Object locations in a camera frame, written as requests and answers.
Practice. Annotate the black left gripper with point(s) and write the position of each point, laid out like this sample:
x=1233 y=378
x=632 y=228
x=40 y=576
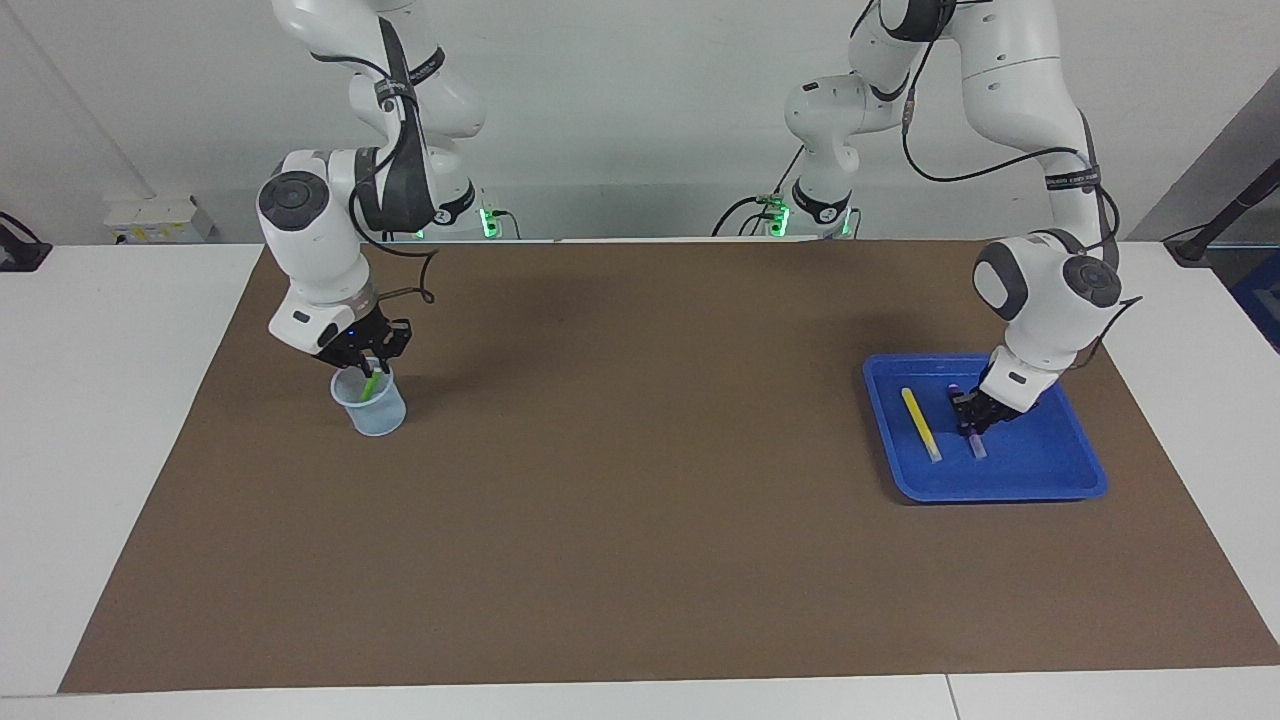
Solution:
x=995 y=408

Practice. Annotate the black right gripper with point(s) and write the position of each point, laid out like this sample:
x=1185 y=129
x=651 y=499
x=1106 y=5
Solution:
x=365 y=335

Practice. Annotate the green marker pen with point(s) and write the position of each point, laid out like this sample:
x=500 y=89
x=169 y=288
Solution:
x=370 y=388

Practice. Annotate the purple marker pen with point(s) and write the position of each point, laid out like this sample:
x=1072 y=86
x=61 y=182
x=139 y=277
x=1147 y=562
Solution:
x=977 y=447

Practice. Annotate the yellow marker pen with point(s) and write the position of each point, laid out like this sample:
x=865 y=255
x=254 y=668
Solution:
x=920 y=420

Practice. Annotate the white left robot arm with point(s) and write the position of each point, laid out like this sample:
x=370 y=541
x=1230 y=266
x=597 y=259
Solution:
x=1050 y=300

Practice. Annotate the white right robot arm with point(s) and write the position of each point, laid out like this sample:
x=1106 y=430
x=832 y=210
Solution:
x=315 y=240

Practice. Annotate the blue plastic tray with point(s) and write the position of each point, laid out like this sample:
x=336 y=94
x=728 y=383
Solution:
x=1040 y=460

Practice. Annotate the translucent light blue cup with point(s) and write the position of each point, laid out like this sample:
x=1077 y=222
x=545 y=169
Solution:
x=380 y=418

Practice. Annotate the white box yellow label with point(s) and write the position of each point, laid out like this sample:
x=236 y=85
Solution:
x=150 y=215

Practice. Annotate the brown table mat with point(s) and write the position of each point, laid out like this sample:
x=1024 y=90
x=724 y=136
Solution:
x=640 y=520

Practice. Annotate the blue crate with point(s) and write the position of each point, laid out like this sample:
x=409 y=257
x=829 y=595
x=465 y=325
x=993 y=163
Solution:
x=1262 y=300

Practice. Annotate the black stand pole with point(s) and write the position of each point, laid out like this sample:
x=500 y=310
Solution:
x=1225 y=215

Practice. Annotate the black table clamp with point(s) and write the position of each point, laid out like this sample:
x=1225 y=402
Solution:
x=20 y=255

